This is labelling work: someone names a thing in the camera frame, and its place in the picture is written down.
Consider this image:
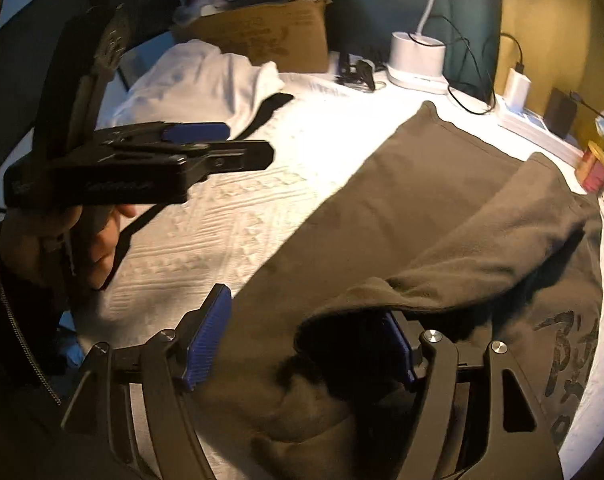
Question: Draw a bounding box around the white t-shirt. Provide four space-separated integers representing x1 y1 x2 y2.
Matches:
98 39 285 141

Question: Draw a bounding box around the black USB cable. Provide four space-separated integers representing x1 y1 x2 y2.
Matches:
422 14 526 116

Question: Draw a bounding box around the cardboard box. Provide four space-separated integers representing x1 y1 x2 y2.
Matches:
172 0 333 73

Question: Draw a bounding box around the black power adapter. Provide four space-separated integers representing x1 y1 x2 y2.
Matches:
546 87 575 138

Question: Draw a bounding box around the person's left hand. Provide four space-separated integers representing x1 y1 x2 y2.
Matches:
12 202 138 292

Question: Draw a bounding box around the red tin can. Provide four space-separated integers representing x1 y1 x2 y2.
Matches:
576 140 604 195

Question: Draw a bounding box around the yellow curtain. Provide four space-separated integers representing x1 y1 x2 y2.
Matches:
496 0 604 131

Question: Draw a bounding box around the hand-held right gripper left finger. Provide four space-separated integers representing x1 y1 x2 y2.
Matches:
61 283 233 480

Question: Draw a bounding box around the white desk lamp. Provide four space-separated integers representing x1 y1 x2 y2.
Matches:
386 0 450 95

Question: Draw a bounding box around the dark olive t-shirt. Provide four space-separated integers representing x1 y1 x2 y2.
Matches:
189 101 604 480

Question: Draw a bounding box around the white charger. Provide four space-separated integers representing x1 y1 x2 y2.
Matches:
504 69 531 108

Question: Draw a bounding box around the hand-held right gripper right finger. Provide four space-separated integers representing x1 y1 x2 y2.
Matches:
382 310 565 480

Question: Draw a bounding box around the black cable bundle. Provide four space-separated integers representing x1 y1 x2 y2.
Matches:
337 52 383 92

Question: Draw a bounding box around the white power strip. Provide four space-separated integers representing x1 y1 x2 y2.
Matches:
494 97 585 168

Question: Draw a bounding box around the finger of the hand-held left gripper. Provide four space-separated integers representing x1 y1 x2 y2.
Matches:
4 140 275 208
94 121 231 147

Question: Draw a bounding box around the black adapter cable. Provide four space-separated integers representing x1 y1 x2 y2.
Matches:
569 91 604 128

